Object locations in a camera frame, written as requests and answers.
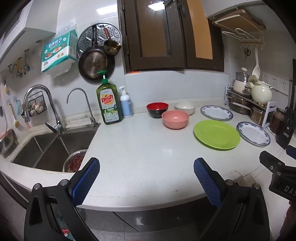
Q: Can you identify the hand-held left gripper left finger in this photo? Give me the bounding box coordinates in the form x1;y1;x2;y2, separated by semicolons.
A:
24;158;100;241

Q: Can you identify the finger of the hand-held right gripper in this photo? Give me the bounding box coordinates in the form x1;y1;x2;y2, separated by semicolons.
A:
259;151;287;173
286;145;296;161

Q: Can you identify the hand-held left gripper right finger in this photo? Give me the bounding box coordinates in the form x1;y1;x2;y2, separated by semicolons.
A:
194;158;271;241

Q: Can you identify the black knife block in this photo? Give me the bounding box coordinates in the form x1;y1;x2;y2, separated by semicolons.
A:
276;59;296;150

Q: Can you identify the metal colander with red fruit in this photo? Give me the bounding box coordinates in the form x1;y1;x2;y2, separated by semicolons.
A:
63;149;88;173

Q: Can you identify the blue-rimmed white plate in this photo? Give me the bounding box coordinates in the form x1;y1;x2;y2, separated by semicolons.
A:
236;121;271;147
200;105;233;121

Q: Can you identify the glass jar with dark contents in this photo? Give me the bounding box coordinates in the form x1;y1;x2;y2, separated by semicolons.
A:
269;108;286;135

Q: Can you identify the metal pot shelf rack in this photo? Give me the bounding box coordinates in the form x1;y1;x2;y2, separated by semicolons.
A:
224;85;278;129

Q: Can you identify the stainless steel pot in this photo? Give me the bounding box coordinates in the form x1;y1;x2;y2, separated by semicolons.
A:
250;105;269;126
228;96;252;115

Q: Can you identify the green plate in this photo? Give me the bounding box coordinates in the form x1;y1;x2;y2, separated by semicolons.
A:
194;120;241;150

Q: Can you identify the stainless steel sink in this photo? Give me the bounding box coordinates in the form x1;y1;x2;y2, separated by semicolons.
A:
10;123;101;173

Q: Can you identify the cream ceramic teapot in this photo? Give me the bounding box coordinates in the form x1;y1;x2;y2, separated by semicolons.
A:
245;80;273;105

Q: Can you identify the pink bowl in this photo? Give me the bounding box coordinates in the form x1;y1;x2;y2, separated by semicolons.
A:
162;110;189;130

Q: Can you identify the thin chrome faucet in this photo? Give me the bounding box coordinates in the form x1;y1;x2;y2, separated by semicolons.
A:
67;88;97;128

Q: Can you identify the large chrome faucet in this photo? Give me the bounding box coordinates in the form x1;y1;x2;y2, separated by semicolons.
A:
23;85;65;134

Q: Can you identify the white bowl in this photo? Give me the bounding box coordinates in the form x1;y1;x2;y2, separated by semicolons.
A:
174;101;196;115

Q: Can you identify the green dish soap bottle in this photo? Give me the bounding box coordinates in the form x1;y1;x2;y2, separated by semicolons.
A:
96;70;124;125

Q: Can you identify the red and black bowl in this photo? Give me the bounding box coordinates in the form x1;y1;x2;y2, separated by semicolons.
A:
146;102;169;119

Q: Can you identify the metal basin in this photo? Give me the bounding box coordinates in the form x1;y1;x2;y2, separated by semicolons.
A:
0;128;19;160

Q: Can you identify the white pump bottle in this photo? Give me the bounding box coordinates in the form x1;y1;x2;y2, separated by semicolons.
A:
119;86;133;118

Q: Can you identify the white plastic ladle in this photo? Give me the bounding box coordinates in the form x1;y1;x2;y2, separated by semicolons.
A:
252;47;261;77

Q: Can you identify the yellow dish brush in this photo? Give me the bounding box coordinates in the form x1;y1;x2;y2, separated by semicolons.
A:
9;102;20;128

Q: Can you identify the black frying pan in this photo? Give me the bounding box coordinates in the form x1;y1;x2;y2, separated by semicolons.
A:
78;25;115;84

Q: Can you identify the paper towel pack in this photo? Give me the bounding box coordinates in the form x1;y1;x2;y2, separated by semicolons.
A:
41;30;77;78

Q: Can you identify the small copper saucepan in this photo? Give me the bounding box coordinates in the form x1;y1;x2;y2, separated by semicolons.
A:
103;26;122;56

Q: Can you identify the wooden cutting board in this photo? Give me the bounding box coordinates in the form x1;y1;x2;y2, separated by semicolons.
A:
211;9;266;30

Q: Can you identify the round metal steamer plate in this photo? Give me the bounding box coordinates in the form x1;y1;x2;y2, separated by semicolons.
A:
77;22;122;59

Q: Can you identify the black wire sink basket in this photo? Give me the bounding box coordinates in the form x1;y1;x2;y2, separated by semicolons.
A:
21;91;47;117

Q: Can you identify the white wire hanging rack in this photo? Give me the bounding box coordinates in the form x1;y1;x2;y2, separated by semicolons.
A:
221;28;264;49

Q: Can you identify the brass wall valve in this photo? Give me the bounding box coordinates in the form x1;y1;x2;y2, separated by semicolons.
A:
22;49;31;75
8;57;22;78

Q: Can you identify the dark wooden window frame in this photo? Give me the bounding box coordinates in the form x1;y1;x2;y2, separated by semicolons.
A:
117;0;225;75

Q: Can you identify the white wall cabinet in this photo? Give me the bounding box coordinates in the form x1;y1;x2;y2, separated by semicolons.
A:
0;0;60;70

